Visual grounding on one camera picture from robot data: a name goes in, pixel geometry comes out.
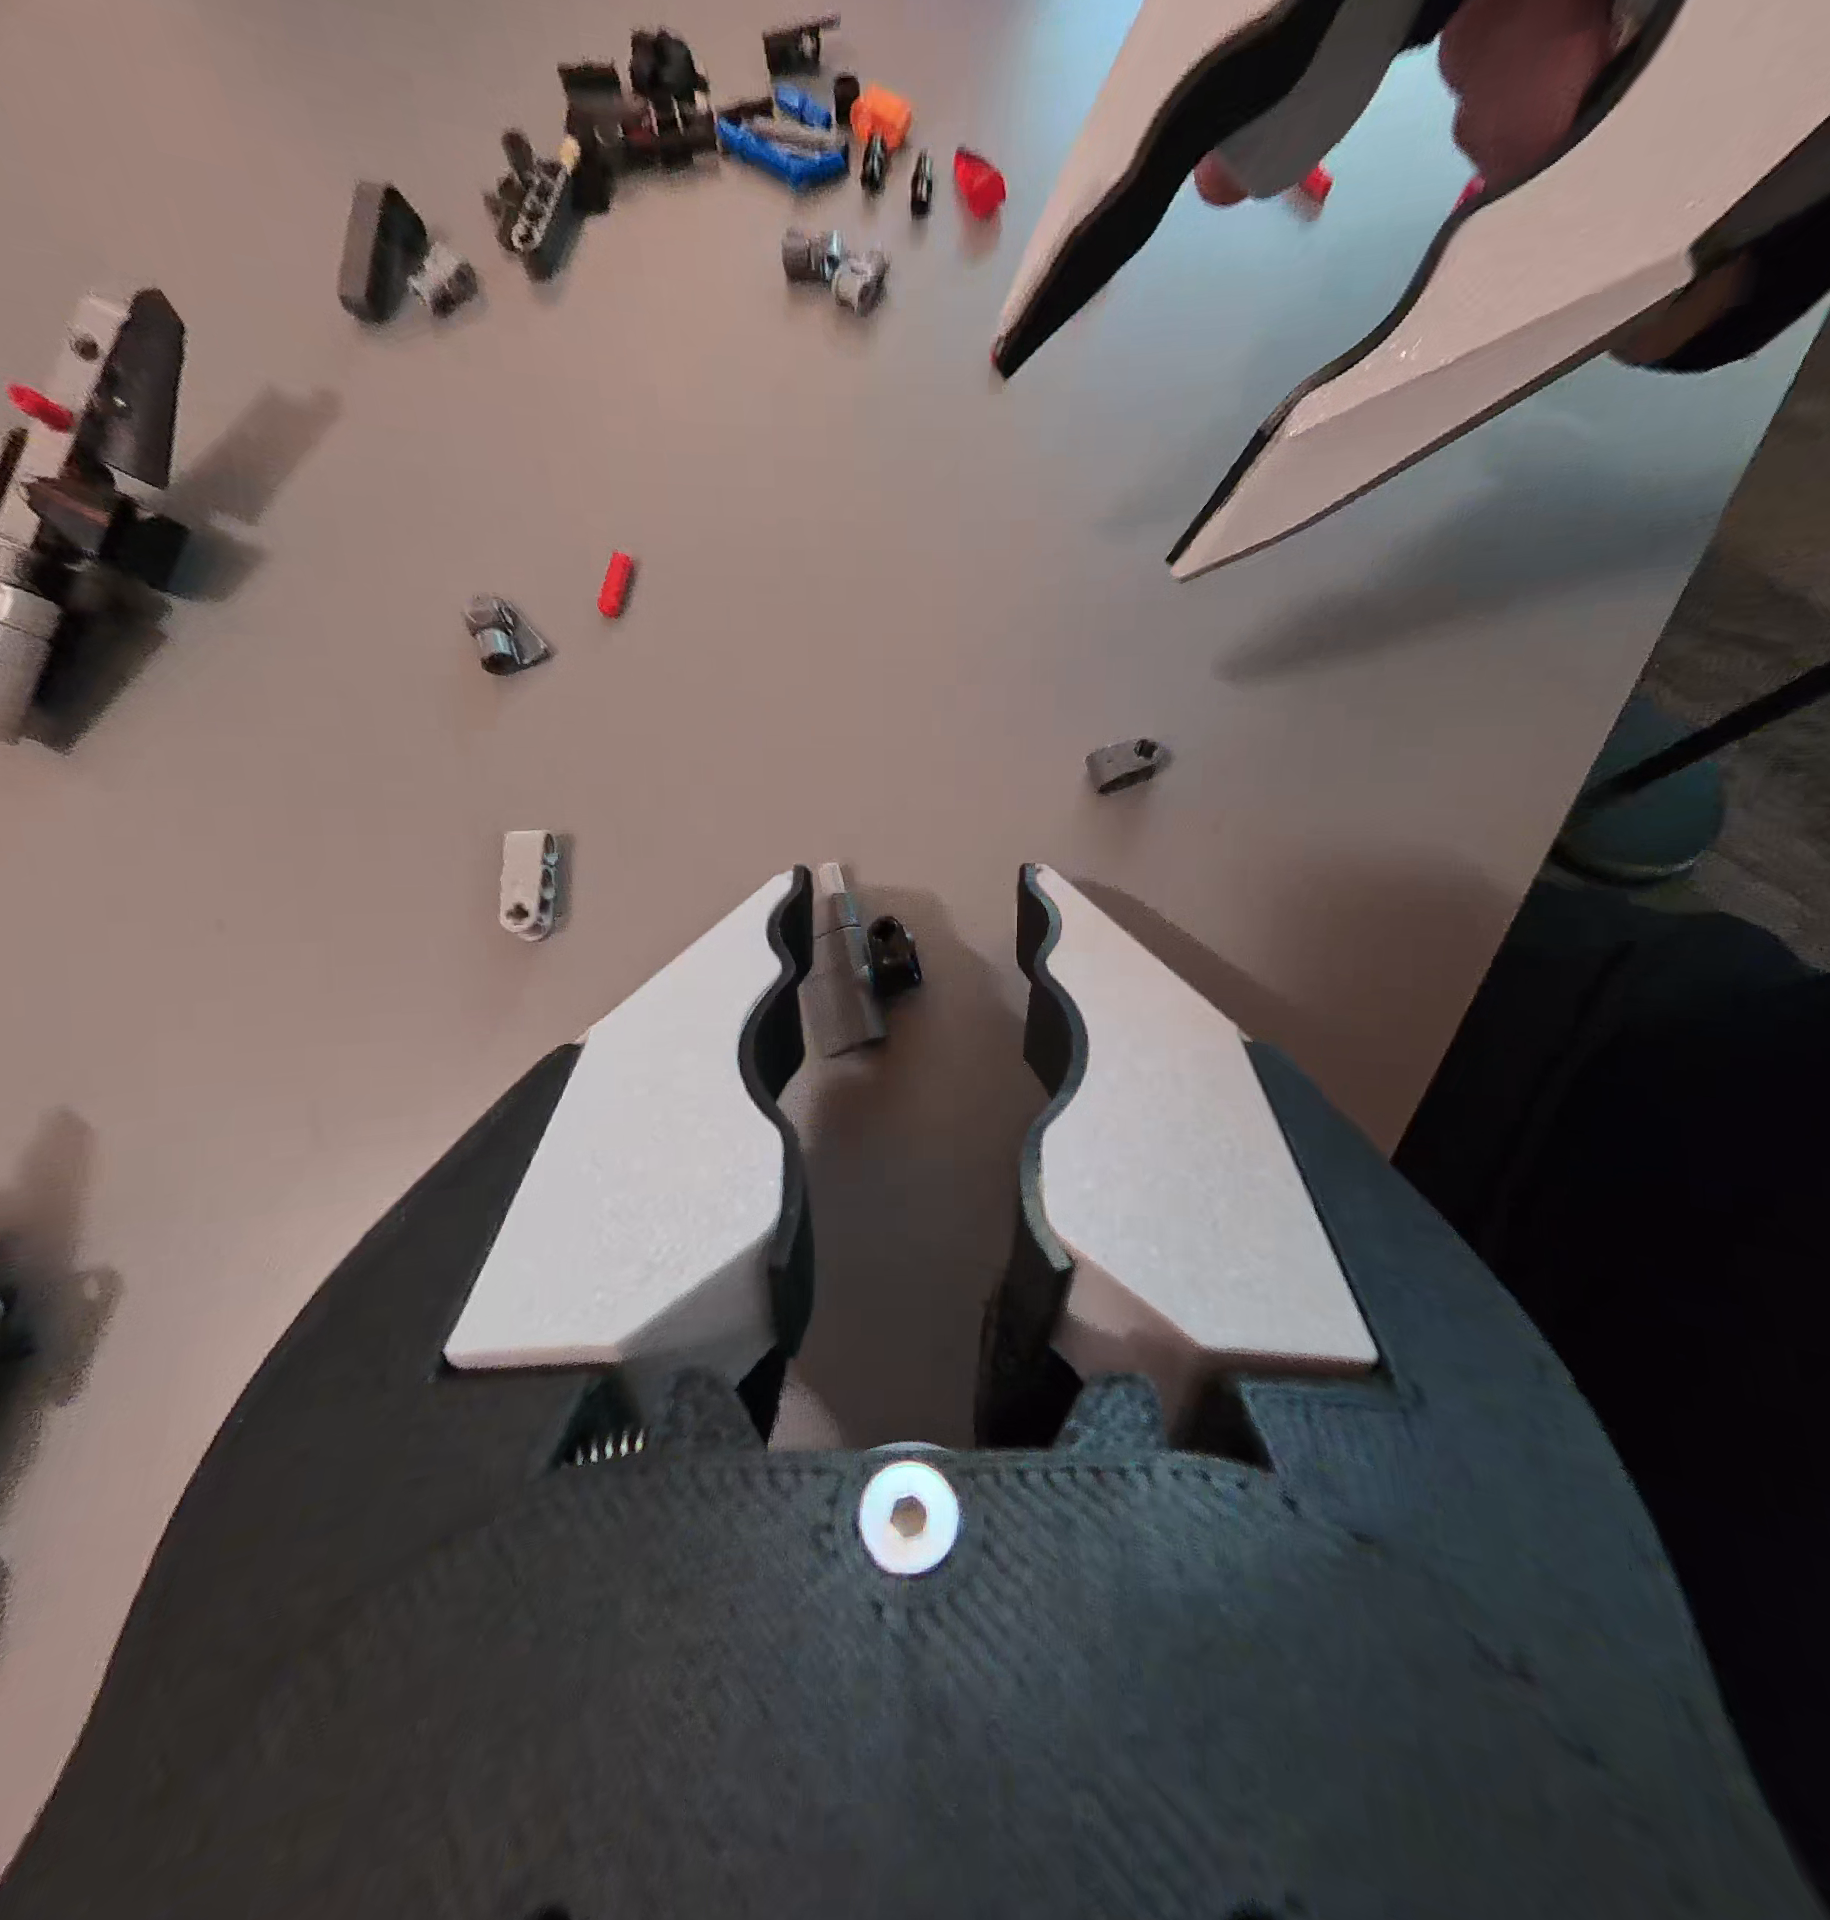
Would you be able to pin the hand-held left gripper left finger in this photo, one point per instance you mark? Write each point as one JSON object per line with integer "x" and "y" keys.
{"x": 629, "y": 1198}

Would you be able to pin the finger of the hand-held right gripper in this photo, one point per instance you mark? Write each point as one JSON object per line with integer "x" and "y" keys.
{"x": 1110, "y": 135}
{"x": 1529, "y": 331}

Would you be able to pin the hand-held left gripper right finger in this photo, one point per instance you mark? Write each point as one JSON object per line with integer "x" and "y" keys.
{"x": 1199, "y": 1198}

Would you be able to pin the grey axle connector lego assembly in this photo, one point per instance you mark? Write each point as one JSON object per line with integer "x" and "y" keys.
{"x": 843, "y": 990}

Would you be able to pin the light grey lego beam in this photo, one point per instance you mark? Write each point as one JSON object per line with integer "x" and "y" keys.
{"x": 529, "y": 878}

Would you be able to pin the pile of small lego pieces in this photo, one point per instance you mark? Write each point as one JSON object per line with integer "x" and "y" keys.
{"x": 629, "y": 119}

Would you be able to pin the dark grey lego wedge piece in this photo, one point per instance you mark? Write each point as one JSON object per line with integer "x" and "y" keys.
{"x": 807, "y": 256}
{"x": 502, "y": 638}

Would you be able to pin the black grey lego wing assembly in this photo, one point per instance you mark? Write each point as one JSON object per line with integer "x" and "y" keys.
{"x": 129, "y": 391}

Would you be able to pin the red translucent lego piece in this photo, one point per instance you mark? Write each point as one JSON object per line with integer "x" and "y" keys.
{"x": 980, "y": 186}

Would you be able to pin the grey lego joint piece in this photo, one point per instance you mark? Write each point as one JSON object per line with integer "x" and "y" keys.
{"x": 860, "y": 280}

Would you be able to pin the dark grey lego pin connector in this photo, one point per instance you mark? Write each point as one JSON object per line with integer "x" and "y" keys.
{"x": 1121, "y": 766}

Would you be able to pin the small light grey lego connector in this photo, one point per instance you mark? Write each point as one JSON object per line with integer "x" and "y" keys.
{"x": 446, "y": 280}

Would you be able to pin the person's right hand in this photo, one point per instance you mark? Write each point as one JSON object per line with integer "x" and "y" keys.
{"x": 1529, "y": 77}

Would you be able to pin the grey-blue round floor base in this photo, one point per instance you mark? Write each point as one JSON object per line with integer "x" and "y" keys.
{"x": 1636, "y": 815}

